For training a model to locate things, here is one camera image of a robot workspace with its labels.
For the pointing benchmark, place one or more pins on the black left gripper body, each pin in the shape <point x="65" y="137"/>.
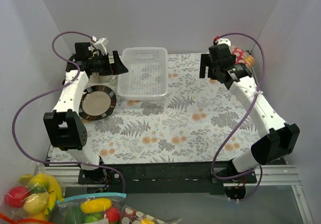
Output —
<point x="110" y="64"/>

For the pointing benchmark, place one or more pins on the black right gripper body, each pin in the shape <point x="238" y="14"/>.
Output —
<point x="207" y="65"/>

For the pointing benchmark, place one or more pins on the polka dot zip bag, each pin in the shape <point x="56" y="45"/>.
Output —
<point x="242" y="56"/>

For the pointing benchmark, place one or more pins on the white plastic basket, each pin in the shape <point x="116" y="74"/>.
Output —
<point x="147" y="78"/>

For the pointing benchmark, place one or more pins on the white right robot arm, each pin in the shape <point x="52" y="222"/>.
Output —
<point x="277" y="137"/>

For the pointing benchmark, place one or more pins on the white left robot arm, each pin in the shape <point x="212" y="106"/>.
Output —
<point x="64" y="126"/>

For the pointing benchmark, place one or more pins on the blue zip bag of fruit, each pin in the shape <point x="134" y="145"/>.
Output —
<point x="91" y="208"/>

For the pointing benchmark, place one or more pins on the bag of yellow fruit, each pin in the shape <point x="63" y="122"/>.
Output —
<point x="32" y="198"/>

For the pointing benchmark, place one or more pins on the polka dot spare bag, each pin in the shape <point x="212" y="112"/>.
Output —
<point x="130" y="215"/>

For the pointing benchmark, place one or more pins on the round black rimmed plate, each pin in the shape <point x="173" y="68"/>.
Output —
<point x="97" y="102"/>

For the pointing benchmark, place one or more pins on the floral table mat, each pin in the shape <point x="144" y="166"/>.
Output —
<point x="198" y="120"/>

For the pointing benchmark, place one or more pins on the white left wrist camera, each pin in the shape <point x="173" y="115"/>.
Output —
<point x="99" y="44"/>

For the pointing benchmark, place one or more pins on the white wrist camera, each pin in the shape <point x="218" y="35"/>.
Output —
<point x="99" y="44"/>
<point x="218" y="41"/>

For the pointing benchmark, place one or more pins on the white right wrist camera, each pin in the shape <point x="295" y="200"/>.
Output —
<point x="218" y="41"/>

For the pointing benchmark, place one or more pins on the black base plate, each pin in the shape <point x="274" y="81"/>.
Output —
<point x="181" y="177"/>

